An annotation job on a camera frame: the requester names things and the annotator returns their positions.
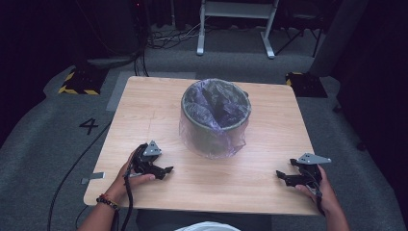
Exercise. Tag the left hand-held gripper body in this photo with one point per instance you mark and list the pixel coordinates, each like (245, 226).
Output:
(150, 152)

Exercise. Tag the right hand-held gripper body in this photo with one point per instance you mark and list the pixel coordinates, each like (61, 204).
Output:
(311, 173)

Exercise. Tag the green plastic bin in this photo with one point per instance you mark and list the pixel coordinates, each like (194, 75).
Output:
(205, 141)

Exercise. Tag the purple plastic bag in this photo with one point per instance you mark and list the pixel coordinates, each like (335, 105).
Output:
(224, 106)

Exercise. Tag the person's right hand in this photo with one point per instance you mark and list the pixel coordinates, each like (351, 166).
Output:
(327, 197)

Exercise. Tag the person's left hand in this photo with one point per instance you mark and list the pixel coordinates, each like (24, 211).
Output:
(117, 189)

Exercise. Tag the person's dark trousers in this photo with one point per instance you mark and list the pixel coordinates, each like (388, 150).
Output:
(154, 221)

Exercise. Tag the person's white shirt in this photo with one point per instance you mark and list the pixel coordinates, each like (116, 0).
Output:
(208, 226)

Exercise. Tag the black stand legs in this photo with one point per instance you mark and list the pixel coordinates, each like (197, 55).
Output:
(317, 35)

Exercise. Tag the grey pillar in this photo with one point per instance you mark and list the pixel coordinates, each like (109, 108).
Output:
(336, 38)

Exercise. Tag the black yellow striped base plate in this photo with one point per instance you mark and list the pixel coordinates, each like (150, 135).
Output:
(308, 86)
(85, 80)

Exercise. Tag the white metal table frame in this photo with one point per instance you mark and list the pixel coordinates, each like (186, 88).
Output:
(235, 9)

